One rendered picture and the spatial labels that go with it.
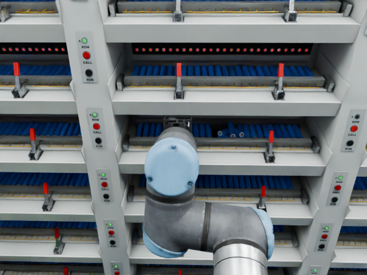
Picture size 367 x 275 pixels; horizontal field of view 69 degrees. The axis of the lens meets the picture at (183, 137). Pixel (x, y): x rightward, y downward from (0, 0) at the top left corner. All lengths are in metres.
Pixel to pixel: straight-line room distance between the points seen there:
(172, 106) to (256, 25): 0.28
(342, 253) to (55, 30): 1.14
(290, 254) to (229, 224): 0.62
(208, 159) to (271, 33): 0.38
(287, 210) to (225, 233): 0.50
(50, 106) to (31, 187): 0.36
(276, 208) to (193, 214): 0.50
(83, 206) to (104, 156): 0.23
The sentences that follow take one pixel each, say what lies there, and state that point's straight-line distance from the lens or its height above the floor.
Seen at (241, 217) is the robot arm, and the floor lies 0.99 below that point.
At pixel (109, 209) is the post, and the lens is 0.91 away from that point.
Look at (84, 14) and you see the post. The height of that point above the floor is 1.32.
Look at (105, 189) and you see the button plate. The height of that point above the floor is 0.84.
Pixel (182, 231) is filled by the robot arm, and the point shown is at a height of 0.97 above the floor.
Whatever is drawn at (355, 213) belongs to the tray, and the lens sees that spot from 1.05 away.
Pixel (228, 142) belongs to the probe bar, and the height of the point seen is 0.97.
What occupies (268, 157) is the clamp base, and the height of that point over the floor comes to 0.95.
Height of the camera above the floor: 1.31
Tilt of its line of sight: 24 degrees down
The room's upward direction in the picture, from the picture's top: straight up
